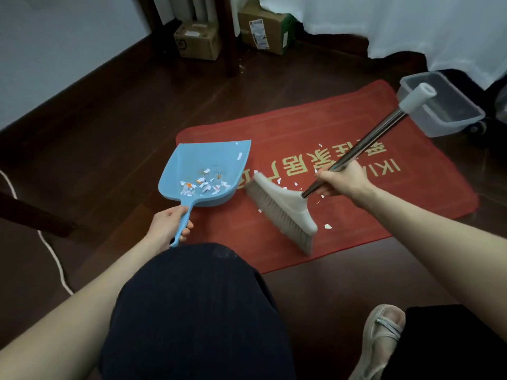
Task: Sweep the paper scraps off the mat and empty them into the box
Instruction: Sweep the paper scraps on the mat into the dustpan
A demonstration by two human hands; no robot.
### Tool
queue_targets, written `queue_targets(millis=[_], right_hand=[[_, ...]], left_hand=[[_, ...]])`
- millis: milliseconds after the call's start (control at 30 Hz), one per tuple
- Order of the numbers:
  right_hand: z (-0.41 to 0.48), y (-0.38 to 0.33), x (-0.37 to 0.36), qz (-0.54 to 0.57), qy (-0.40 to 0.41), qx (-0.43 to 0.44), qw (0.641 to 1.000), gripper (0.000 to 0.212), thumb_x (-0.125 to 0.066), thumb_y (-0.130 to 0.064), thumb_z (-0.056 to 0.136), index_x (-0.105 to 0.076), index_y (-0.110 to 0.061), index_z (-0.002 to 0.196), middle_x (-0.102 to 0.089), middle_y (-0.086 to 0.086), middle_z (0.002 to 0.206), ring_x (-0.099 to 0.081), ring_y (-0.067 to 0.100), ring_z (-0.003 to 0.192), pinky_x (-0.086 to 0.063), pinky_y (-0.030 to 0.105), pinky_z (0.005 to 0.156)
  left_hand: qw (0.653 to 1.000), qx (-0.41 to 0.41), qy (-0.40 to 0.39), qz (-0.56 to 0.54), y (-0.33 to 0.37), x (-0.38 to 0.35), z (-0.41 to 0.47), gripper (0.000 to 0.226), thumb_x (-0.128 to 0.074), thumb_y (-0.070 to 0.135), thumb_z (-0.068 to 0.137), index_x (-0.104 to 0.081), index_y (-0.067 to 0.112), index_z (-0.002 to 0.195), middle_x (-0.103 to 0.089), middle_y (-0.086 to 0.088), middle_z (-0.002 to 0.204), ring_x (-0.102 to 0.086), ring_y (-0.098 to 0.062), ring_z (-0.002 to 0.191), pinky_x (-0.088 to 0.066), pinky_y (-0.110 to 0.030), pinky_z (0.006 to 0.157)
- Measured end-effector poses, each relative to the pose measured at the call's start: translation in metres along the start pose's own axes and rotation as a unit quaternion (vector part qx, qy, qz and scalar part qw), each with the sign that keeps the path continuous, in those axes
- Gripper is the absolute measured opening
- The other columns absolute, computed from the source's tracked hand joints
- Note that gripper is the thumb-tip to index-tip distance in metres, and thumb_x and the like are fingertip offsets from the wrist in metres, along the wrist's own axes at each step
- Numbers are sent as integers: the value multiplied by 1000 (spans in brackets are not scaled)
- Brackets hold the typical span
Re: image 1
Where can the person's right hand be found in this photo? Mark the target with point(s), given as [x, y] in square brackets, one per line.
[348, 182]

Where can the person's left hand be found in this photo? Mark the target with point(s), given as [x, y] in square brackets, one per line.
[168, 225]

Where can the white paper scraps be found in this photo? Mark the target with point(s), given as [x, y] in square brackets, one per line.
[328, 226]

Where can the red doormat gold lettering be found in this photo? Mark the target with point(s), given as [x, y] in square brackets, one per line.
[396, 193]

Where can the blue plastic dustpan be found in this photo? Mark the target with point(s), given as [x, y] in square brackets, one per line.
[206, 158]

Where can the clear plastic storage bin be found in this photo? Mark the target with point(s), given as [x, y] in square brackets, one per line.
[447, 110]

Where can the person's left forearm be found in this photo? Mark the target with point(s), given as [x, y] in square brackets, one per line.
[79, 312]

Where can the person's right forearm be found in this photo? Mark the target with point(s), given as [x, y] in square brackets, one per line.
[435, 241]

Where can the person's black trousers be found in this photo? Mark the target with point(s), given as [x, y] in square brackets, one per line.
[198, 320]

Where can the cardboard box with green side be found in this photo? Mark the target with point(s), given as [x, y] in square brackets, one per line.
[269, 27]

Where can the small brown cardboard box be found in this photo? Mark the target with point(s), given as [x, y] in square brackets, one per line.
[198, 43]

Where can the beige slipper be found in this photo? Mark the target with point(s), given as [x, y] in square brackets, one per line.
[376, 344]

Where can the white curtain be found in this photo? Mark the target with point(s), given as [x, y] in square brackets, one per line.
[396, 23]

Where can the beige curtain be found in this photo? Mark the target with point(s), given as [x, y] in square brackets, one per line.
[198, 7]

